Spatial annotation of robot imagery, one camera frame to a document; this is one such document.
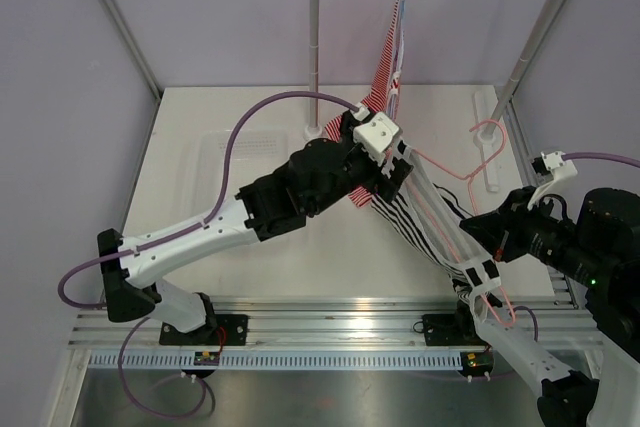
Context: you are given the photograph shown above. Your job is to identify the white clothes rack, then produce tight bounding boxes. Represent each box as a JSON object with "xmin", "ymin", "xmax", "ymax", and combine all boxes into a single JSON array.
[{"xmin": 302, "ymin": 0, "xmax": 580, "ymax": 193}]

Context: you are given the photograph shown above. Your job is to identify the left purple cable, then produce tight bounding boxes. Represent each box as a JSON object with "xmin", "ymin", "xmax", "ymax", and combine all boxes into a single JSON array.
[{"xmin": 58, "ymin": 90, "xmax": 369, "ymax": 418}]

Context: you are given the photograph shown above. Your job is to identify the pink wire hanger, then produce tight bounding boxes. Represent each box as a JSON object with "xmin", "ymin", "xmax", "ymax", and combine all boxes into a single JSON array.
[{"xmin": 407, "ymin": 119, "xmax": 519, "ymax": 326}]

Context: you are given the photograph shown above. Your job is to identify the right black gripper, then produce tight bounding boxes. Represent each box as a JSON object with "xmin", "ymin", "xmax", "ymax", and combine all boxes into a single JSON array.
[{"xmin": 462, "ymin": 183, "xmax": 612, "ymax": 285}]

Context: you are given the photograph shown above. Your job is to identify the aluminium rail base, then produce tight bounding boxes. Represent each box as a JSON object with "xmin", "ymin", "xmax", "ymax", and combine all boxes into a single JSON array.
[{"xmin": 67, "ymin": 296, "xmax": 609, "ymax": 354}]

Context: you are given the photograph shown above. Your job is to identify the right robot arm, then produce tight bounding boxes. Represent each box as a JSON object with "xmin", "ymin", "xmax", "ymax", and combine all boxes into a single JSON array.
[{"xmin": 453, "ymin": 187, "xmax": 639, "ymax": 426}]

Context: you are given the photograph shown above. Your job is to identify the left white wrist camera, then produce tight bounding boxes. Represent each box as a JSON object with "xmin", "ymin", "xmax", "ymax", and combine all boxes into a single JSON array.
[{"xmin": 352, "ymin": 103, "xmax": 402, "ymax": 166}]

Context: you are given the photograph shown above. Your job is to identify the red white striped tank top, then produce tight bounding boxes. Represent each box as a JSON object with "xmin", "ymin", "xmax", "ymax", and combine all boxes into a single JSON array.
[{"xmin": 324, "ymin": 0, "xmax": 409, "ymax": 210}]

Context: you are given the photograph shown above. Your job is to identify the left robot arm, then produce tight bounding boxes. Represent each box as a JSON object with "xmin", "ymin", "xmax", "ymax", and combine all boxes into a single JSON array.
[{"xmin": 98, "ymin": 107, "xmax": 412, "ymax": 345}]

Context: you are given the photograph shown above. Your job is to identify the blue wire hanger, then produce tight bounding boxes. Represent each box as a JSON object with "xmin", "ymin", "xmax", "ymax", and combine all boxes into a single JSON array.
[{"xmin": 386, "ymin": 0, "xmax": 407, "ymax": 120}]

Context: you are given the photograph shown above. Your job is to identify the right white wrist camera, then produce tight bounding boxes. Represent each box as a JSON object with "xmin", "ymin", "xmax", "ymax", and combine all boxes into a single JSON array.
[{"xmin": 527, "ymin": 151, "xmax": 578, "ymax": 211}]

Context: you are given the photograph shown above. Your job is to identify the black white striped tank top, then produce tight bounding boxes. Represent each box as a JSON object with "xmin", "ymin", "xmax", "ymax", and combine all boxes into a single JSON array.
[{"xmin": 370, "ymin": 143, "xmax": 502, "ymax": 322}]

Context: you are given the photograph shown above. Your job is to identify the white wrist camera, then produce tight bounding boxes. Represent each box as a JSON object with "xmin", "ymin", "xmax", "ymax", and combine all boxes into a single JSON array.
[
  {"xmin": 527, "ymin": 151, "xmax": 578, "ymax": 211},
  {"xmin": 352, "ymin": 103, "xmax": 402, "ymax": 166}
]

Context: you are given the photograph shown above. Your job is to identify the translucent plastic basket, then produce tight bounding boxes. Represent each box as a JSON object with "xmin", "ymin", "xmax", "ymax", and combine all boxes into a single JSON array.
[{"xmin": 191, "ymin": 129, "xmax": 288, "ymax": 214}]

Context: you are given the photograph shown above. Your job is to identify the white slotted cable duct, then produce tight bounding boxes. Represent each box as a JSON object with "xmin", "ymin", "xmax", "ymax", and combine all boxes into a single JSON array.
[{"xmin": 89, "ymin": 350, "xmax": 462, "ymax": 371}]

